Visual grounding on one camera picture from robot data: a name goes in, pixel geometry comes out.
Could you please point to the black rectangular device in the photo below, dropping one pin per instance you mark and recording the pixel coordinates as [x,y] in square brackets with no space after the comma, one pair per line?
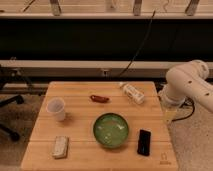
[144,143]

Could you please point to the black office chair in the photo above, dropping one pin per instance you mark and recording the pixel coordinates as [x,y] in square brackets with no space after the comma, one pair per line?
[14,136]

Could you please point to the green bowl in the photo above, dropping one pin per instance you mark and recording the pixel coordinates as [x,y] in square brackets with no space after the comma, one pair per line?
[111,130]

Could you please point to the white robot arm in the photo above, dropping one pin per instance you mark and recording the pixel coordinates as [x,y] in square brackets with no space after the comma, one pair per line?
[188,80]

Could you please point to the red pepper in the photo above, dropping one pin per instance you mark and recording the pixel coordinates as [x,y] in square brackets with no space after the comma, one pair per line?
[99,99]

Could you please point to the white sponge block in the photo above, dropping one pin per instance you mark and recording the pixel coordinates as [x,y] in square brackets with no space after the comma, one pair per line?
[60,147]

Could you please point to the white plastic bottle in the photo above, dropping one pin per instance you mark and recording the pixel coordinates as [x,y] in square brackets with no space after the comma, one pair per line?
[132,92]

